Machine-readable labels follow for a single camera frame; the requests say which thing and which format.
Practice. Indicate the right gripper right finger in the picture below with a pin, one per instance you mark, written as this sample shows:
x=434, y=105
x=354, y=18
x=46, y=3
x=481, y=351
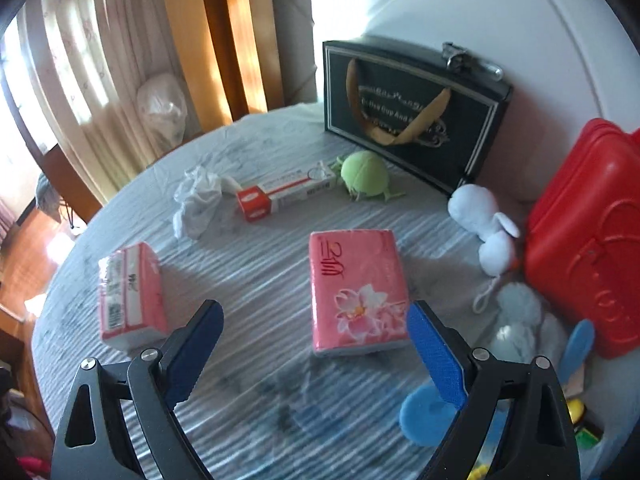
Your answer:
x=538, y=440

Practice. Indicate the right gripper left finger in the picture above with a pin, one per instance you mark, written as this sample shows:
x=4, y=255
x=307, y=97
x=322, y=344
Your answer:
x=93, y=440

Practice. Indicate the yellow toy figure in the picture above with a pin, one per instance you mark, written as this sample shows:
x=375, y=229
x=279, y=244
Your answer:
x=578, y=413

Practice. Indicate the metal binder clip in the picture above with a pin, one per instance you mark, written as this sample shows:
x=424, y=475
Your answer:
x=461, y=60

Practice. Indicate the dark green-label bottle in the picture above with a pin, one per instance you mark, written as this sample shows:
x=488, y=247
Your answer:
x=587, y=435

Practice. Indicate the beige curtain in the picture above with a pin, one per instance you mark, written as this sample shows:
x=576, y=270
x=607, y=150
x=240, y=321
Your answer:
x=75, y=67

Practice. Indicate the green ball toy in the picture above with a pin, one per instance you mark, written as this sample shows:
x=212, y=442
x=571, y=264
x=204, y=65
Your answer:
x=364, y=175

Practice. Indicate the wooden door frame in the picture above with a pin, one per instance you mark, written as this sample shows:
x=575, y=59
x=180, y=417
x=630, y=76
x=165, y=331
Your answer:
x=228, y=51

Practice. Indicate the red white medicine box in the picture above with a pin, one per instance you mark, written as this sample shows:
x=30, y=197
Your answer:
x=269, y=196

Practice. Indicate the dark gift bag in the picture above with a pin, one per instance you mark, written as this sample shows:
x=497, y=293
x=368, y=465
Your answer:
x=399, y=101

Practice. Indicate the red plastic case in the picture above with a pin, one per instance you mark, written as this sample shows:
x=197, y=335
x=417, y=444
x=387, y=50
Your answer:
x=582, y=243

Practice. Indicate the grey plush toy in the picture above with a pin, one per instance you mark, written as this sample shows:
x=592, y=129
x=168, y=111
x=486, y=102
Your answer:
x=525, y=327

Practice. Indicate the white plush bunny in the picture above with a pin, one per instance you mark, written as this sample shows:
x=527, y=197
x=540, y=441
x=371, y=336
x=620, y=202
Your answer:
x=476, y=210

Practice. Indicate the small pink tissue pack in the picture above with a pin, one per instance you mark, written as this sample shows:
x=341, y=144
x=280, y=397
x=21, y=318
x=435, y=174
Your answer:
x=131, y=310

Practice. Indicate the white plastic bag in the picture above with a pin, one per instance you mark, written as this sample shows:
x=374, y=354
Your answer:
x=163, y=110

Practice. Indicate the crumpled white tissue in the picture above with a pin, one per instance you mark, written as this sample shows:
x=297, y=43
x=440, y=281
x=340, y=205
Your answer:
x=198, y=195

